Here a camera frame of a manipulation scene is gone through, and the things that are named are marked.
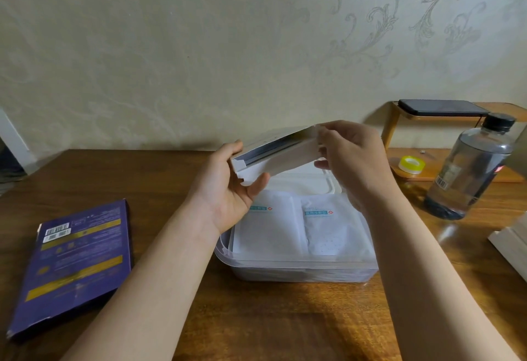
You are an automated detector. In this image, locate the clear plastic container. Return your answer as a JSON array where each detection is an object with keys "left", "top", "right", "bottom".
[{"left": 214, "top": 191, "right": 379, "bottom": 283}]

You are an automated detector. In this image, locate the yellow tape roll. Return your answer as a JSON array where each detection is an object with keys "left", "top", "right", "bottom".
[{"left": 398, "top": 155, "right": 426, "bottom": 175}]

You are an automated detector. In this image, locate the small wooden desk shelf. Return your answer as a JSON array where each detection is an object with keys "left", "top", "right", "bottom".
[{"left": 380, "top": 102, "right": 527, "bottom": 184}]

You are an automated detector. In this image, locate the white bookshelf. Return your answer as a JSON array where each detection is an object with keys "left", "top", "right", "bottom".
[{"left": 0, "top": 107, "right": 38, "bottom": 174}]

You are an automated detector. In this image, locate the clear bottle with black cap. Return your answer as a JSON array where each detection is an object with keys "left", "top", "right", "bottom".
[{"left": 424, "top": 112, "right": 518, "bottom": 220}]

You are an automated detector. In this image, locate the purple box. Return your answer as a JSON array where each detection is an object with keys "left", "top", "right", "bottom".
[{"left": 6, "top": 198, "right": 132, "bottom": 339}]

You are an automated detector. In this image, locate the dark blue bundle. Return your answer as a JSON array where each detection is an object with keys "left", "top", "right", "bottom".
[{"left": 0, "top": 150, "right": 25, "bottom": 180}]

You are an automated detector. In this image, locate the black smartphone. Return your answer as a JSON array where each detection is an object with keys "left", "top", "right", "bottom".
[{"left": 397, "top": 99, "right": 491, "bottom": 117}]

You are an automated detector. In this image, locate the person's right forearm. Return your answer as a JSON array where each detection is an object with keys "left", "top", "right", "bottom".
[{"left": 362, "top": 191, "right": 519, "bottom": 361}]

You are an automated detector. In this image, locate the white box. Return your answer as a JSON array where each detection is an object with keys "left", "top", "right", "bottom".
[{"left": 229, "top": 125, "right": 322, "bottom": 186}]

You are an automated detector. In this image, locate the person's right hand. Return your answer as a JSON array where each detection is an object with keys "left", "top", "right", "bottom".
[{"left": 313, "top": 119, "right": 402, "bottom": 213}]

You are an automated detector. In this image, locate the person's left hand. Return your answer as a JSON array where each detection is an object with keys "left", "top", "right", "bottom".
[{"left": 187, "top": 139, "right": 272, "bottom": 236}]

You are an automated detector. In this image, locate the white container lid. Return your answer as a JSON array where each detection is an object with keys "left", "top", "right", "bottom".
[{"left": 255, "top": 163, "right": 343, "bottom": 197}]

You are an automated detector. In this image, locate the person's left forearm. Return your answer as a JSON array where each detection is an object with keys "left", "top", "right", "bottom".
[{"left": 61, "top": 204, "right": 225, "bottom": 361}]

